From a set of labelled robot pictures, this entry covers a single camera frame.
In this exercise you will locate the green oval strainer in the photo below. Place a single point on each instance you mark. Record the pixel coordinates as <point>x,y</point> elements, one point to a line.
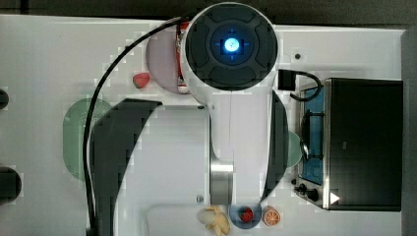
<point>73,135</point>

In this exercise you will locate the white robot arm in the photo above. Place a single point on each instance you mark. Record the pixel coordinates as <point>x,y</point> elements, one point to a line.
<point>157,167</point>

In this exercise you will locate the red ketchup bottle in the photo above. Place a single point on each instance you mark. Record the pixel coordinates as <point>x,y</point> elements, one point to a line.
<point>180,30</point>

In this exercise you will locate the red strawberry near plate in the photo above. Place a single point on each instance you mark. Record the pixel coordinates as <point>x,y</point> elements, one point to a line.
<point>141,80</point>

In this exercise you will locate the grey round plate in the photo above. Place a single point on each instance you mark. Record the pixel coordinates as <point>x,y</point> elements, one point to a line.
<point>161,59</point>

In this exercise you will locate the green mug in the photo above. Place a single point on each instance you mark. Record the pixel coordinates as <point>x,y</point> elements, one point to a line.
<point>294,150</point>

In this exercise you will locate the blue small bowl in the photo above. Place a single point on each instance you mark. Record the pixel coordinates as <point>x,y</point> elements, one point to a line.
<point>236,219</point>

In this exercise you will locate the peeled banana toy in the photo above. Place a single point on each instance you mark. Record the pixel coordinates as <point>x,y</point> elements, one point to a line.
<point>213,218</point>

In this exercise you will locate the strawberry in blue bowl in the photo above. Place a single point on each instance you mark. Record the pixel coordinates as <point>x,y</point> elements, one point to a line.
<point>246,214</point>

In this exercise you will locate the orange half slice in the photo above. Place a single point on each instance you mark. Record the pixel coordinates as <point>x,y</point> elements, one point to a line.
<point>271,216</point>

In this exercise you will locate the black toaster oven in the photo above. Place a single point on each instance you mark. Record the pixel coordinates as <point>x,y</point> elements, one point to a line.
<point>351,141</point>

